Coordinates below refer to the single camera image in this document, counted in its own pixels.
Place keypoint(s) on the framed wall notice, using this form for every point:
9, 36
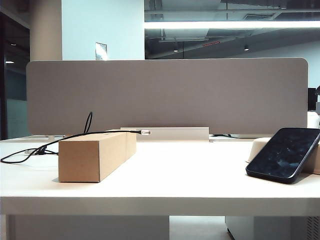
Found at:
101, 51

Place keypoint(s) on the beige pulp tray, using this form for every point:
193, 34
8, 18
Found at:
258, 150

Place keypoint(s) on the ceiling air vent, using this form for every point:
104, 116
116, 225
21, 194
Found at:
258, 16

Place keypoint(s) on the black monitor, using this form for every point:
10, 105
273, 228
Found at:
312, 100

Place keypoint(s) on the grey fabric desk divider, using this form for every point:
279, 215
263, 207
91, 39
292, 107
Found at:
175, 95

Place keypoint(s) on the beige building column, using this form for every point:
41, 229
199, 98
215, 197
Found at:
46, 32

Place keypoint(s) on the red ceiling sign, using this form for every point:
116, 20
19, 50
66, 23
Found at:
211, 44

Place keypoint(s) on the black ceiling downlight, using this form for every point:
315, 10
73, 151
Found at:
175, 49
246, 48

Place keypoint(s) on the silver divider mounting bracket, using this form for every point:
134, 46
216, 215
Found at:
36, 137
59, 137

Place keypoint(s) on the long brown cardboard box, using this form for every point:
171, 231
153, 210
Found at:
80, 160

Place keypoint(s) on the black smartphone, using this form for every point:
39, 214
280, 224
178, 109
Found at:
282, 155

